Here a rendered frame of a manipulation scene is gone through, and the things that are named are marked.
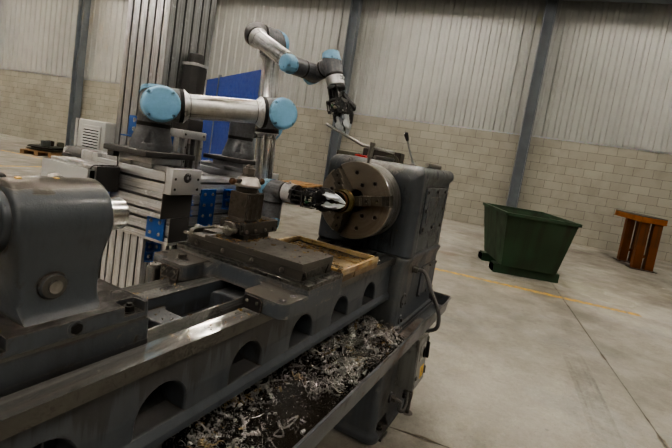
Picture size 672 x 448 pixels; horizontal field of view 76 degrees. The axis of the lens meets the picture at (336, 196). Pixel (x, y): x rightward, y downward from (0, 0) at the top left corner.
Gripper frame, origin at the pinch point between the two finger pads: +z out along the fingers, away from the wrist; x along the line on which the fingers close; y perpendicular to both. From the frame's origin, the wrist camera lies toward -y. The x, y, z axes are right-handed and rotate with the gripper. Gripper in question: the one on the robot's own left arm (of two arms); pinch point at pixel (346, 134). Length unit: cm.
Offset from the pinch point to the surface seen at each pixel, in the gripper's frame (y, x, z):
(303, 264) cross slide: 71, 15, 45
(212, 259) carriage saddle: 73, -13, 41
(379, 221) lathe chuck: 6.3, 10.6, 38.3
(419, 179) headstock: -9.9, 24.5, 24.1
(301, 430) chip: 70, 6, 87
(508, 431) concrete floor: -70, 30, 155
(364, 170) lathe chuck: 6.3, 8.0, 17.5
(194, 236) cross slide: 71, -20, 33
